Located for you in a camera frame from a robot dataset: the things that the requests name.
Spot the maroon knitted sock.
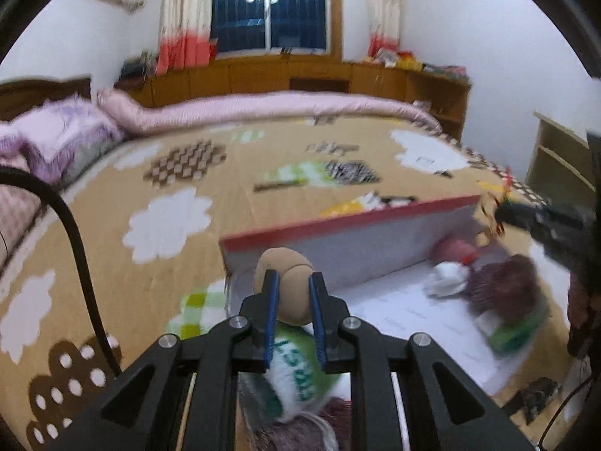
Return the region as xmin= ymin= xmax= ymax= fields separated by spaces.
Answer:
xmin=467 ymin=254 xmax=541 ymax=323
xmin=254 ymin=397 xmax=352 ymax=450

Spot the white green sock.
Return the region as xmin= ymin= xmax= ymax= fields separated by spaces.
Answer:
xmin=475 ymin=299 xmax=549 ymax=354
xmin=239 ymin=323 xmax=340 ymax=424

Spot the white sock with maroon band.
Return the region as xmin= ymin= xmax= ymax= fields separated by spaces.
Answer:
xmin=424 ymin=262 xmax=471 ymax=298

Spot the red cardboard shoe box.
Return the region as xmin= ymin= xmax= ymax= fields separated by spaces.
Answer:
xmin=221 ymin=197 xmax=528 ymax=400

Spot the tan soft ball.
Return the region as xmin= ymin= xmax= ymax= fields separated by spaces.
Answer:
xmin=254 ymin=247 xmax=314 ymax=327

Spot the black patterned triangle pouch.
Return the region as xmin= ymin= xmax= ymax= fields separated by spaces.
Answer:
xmin=503 ymin=377 xmax=561 ymax=425

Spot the pink soft ball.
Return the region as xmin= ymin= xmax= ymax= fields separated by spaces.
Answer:
xmin=430 ymin=237 xmax=478 ymax=265

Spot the person right hand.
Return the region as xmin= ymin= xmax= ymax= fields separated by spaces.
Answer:
xmin=568 ymin=273 xmax=600 ymax=359

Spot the light wooden shelf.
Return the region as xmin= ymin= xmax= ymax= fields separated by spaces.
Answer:
xmin=525 ymin=112 xmax=596 ymax=210

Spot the wooden cabinet run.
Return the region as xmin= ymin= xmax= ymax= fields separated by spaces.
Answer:
xmin=114 ymin=55 xmax=471 ymax=139

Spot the pink checked cartoon pillow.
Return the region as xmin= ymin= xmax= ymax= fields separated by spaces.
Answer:
xmin=0 ymin=185 xmax=41 ymax=267

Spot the purple frilled pillow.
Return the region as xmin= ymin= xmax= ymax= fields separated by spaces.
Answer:
xmin=1 ymin=95 xmax=124 ymax=184

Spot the pink rolled quilt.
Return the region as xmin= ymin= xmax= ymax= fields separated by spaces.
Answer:
xmin=97 ymin=89 xmax=442 ymax=136

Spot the right floral curtain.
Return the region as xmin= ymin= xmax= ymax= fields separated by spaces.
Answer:
xmin=367 ymin=0 xmax=401 ymax=57

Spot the floral curtain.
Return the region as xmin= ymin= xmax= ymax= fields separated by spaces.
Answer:
xmin=156 ymin=0 xmax=212 ymax=76
xmin=367 ymin=0 xmax=401 ymax=57

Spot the dark wooden headboard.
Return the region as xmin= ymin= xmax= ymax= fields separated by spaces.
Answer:
xmin=0 ymin=76 xmax=92 ymax=122

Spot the pile of clothes on cabinet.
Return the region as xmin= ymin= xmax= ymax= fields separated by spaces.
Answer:
xmin=119 ymin=50 xmax=158 ymax=79

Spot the left floral curtain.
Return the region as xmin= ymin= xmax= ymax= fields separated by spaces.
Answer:
xmin=156 ymin=0 xmax=212 ymax=76

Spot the dark window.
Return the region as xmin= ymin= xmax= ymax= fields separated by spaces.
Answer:
xmin=211 ymin=0 xmax=330 ymax=54

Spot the black cable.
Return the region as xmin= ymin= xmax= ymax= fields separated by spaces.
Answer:
xmin=0 ymin=165 xmax=124 ymax=377

